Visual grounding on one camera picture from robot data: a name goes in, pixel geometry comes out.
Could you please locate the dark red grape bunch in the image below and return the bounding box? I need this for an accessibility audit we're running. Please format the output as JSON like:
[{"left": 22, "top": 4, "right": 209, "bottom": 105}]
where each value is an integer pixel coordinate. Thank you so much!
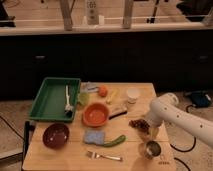
[{"left": 129, "top": 119, "right": 149, "bottom": 132}]

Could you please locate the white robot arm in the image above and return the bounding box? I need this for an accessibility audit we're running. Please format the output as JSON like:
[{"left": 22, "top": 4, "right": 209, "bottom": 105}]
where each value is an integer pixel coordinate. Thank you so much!
[{"left": 144, "top": 93, "right": 213, "bottom": 148}]

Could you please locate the orange bowl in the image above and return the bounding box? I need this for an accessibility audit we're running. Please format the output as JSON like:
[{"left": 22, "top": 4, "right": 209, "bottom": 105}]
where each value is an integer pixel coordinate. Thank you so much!
[{"left": 82, "top": 102, "right": 109, "bottom": 127}]

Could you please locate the purple bowl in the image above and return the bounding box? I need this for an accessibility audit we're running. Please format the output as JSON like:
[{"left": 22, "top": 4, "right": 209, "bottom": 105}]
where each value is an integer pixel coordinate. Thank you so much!
[{"left": 42, "top": 123, "right": 70, "bottom": 149}]

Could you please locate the metal cup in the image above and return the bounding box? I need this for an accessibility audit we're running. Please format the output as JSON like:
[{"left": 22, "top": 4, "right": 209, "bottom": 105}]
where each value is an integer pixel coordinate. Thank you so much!
[{"left": 140, "top": 141, "right": 161, "bottom": 159}]

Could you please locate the green chili pepper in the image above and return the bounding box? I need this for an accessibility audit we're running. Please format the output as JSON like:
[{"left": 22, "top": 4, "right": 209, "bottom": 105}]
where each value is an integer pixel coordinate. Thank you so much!
[{"left": 100, "top": 135, "right": 126, "bottom": 148}]

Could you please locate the white paper cup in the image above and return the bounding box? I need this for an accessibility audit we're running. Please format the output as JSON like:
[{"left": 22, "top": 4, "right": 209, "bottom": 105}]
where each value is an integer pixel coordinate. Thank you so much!
[{"left": 126, "top": 87, "right": 140, "bottom": 104}]

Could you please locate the yellow banana toy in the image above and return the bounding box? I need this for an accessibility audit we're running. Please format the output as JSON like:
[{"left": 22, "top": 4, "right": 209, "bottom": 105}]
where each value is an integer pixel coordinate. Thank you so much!
[{"left": 106, "top": 90, "right": 118, "bottom": 104}]

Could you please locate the blue sponge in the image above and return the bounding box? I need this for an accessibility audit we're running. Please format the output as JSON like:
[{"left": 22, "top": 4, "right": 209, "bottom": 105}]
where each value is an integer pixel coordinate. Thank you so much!
[{"left": 83, "top": 130, "right": 105, "bottom": 145}]

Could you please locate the orange fruit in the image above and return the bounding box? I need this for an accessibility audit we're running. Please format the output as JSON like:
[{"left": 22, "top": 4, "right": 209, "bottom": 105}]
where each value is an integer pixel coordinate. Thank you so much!
[{"left": 98, "top": 85, "right": 108, "bottom": 97}]

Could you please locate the silver fork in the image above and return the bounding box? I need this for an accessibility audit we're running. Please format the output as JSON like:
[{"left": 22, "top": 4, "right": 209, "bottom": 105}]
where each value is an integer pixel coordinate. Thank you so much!
[{"left": 86, "top": 151, "right": 123, "bottom": 162}]

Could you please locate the grey blue cloth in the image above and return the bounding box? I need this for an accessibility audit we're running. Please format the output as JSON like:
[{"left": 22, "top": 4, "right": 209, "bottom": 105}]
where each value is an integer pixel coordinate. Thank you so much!
[{"left": 81, "top": 82, "right": 98, "bottom": 93}]

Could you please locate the green lime wedge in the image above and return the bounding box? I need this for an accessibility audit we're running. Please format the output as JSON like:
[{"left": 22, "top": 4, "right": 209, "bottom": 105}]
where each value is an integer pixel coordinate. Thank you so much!
[{"left": 78, "top": 92, "right": 89, "bottom": 106}]

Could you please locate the white dish brush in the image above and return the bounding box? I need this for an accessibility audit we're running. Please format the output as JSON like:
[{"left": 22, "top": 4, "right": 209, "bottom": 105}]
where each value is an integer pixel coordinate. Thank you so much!
[{"left": 65, "top": 85, "right": 73, "bottom": 115}]

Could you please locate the green plastic tray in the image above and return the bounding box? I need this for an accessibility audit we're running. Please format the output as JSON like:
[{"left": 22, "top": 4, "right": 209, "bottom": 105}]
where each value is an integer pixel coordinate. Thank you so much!
[{"left": 29, "top": 77, "right": 81, "bottom": 122}]

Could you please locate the white remote device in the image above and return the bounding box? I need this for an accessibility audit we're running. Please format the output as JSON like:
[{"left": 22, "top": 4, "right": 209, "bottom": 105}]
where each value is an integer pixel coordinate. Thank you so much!
[{"left": 86, "top": 0, "right": 99, "bottom": 25}]

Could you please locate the black handled brush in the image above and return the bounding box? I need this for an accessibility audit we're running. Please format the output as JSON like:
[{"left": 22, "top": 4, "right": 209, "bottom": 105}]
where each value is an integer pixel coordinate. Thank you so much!
[{"left": 109, "top": 105, "right": 128, "bottom": 119}]

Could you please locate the black cable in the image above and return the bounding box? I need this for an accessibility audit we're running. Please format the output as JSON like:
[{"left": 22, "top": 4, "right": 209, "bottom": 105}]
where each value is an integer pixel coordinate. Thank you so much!
[{"left": 169, "top": 104, "right": 198, "bottom": 154}]

